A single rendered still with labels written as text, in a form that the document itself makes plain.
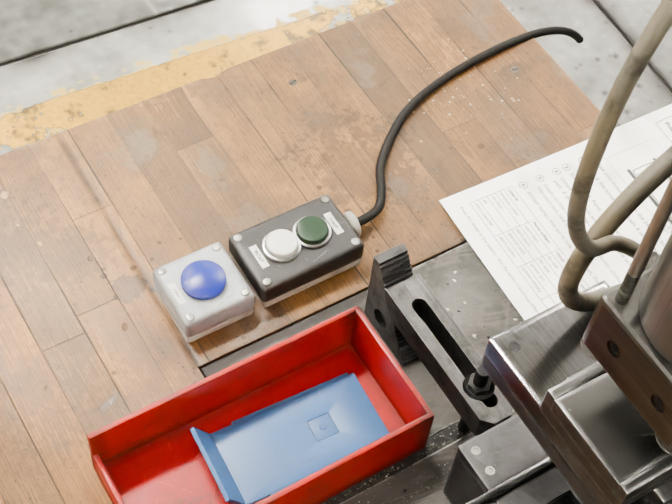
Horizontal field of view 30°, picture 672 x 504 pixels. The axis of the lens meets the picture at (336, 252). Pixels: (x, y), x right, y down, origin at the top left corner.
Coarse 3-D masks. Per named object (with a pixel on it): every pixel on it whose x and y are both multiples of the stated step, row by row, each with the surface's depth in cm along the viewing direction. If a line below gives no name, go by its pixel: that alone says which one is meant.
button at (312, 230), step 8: (312, 216) 114; (304, 224) 114; (312, 224) 114; (320, 224) 114; (296, 232) 114; (304, 232) 113; (312, 232) 113; (320, 232) 113; (304, 240) 113; (312, 240) 113; (320, 240) 113
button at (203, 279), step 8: (192, 264) 110; (200, 264) 110; (208, 264) 110; (216, 264) 111; (184, 272) 110; (192, 272) 110; (200, 272) 110; (208, 272) 110; (216, 272) 110; (224, 272) 110; (184, 280) 109; (192, 280) 109; (200, 280) 109; (208, 280) 110; (216, 280) 110; (224, 280) 110; (184, 288) 109; (192, 288) 109; (200, 288) 109; (208, 288) 109; (216, 288) 109; (192, 296) 109; (200, 296) 109; (208, 296) 109; (216, 296) 109
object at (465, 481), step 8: (456, 456) 98; (456, 464) 99; (464, 464) 97; (456, 472) 99; (464, 472) 98; (448, 480) 102; (456, 480) 100; (464, 480) 98; (472, 480) 97; (448, 488) 102; (456, 488) 101; (464, 488) 99; (472, 488) 98; (480, 488) 96; (448, 496) 103; (456, 496) 101; (464, 496) 100; (472, 496) 98; (568, 496) 96
